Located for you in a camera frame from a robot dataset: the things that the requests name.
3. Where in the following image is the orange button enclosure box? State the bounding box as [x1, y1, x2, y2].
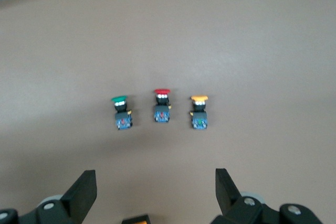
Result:
[121, 214, 149, 224]

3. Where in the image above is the yellow mushroom push button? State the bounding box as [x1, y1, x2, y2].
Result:
[188, 94, 209, 131]

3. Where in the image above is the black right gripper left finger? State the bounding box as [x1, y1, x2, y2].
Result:
[34, 170, 98, 224]

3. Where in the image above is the red mushroom push button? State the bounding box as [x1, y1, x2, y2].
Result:
[153, 88, 172, 124]

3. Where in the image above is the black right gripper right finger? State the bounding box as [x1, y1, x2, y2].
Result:
[212, 168, 264, 224]

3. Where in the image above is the green mushroom push button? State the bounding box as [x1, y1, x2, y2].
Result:
[110, 94, 133, 131]

